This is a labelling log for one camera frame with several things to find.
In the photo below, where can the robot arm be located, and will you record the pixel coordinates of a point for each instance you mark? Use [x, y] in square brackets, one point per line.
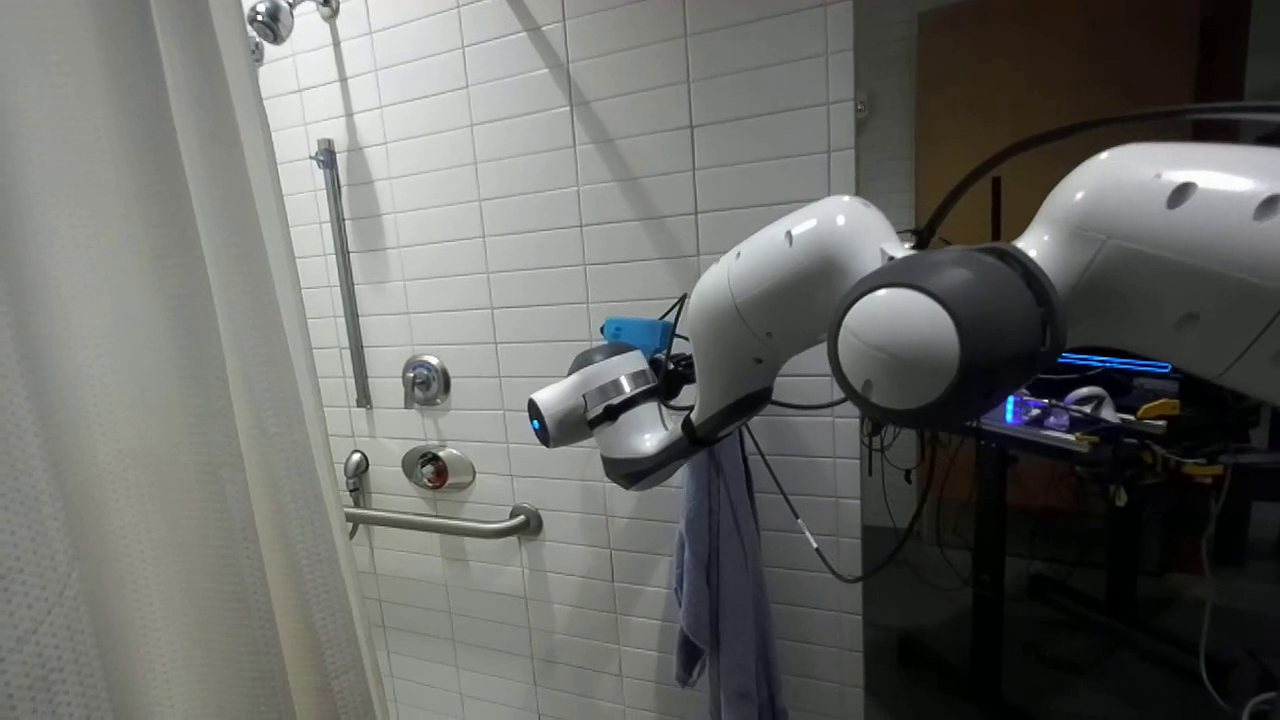
[780, 290]

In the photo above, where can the oval chrome shower control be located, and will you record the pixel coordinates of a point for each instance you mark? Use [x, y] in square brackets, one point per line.
[438, 468]

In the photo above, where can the blue-grey towel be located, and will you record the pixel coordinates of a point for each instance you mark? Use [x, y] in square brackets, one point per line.
[725, 580]

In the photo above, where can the short chrome grab bar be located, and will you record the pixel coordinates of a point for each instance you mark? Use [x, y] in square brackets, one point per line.
[440, 522]

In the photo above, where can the long chrome grab bar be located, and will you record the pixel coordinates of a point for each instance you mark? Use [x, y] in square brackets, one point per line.
[345, 270]

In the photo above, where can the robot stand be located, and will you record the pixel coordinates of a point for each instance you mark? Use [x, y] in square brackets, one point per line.
[990, 560]

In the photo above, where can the white hand controller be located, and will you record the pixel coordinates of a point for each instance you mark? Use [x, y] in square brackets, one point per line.
[1092, 400]

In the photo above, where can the device with blue light strip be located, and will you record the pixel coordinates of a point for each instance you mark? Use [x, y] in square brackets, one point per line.
[1115, 362]

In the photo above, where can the brown wooden door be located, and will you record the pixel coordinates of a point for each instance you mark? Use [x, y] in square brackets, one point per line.
[1040, 90]

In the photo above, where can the chrome shower head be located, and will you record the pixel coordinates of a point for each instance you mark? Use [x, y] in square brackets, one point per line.
[270, 20]

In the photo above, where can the white shower curtain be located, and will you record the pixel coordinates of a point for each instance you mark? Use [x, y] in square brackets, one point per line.
[130, 400]

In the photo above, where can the yellow clamp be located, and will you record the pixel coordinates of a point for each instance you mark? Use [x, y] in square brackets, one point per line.
[1160, 408]

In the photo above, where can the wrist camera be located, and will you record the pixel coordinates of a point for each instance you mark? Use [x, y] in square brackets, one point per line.
[632, 333]

